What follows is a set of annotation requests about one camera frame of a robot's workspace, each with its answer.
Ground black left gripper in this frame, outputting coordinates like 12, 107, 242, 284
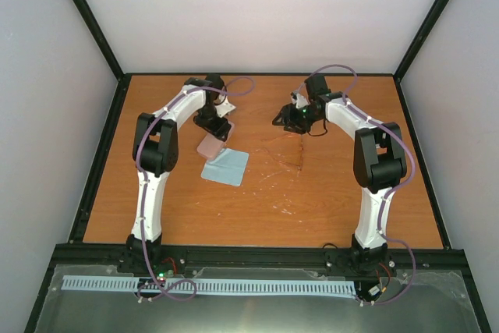
194, 104, 231, 140

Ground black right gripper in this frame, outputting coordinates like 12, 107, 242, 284
272, 103, 321, 135

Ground pink glasses case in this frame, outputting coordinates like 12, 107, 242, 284
196, 121, 235, 161

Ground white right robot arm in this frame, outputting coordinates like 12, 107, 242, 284
272, 75, 414, 274

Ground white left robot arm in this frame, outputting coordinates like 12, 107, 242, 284
126, 73, 233, 273

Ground light blue cleaning cloth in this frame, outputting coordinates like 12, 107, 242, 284
201, 148, 249, 186

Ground clear acrylic cover sheet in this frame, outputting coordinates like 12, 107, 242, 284
28, 266, 480, 332

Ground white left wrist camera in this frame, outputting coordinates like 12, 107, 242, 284
215, 101, 236, 118

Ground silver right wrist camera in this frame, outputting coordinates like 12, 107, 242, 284
290, 91, 306, 103

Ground thin brown frame glasses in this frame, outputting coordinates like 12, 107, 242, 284
257, 133, 304, 172

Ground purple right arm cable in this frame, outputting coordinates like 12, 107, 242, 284
298, 64, 417, 306

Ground light blue cable duct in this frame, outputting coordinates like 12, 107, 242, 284
61, 275, 356, 298

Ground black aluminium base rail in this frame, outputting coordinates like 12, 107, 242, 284
52, 243, 469, 282

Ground black frame post left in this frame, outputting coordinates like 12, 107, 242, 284
49, 0, 126, 80

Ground black frame post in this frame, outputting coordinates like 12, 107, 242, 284
393, 0, 476, 80
49, 0, 126, 80

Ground black frame post right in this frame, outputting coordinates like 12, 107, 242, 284
393, 0, 476, 80

